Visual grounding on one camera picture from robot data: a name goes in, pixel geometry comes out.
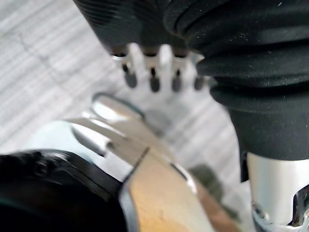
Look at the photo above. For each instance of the left robot hand, black cloth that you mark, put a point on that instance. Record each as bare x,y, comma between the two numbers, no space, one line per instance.
241,48

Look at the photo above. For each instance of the black robot hip joint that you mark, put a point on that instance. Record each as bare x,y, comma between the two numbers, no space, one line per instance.
48,193

